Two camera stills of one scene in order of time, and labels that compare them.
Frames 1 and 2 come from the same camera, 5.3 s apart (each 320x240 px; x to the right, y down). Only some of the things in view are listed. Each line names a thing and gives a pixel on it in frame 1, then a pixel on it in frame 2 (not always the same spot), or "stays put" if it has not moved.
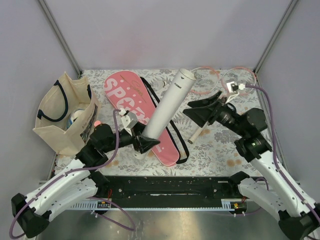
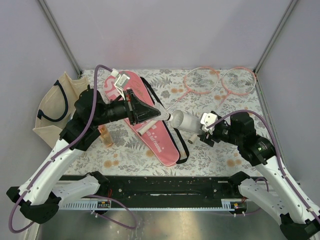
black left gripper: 144,142 → 138,110
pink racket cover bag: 130,94 stays put
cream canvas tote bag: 66,114 stays put
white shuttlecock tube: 169,103 → 186,122
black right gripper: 201,115 → 207,138
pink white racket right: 238,81 stays put
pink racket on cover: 206,78 stays put
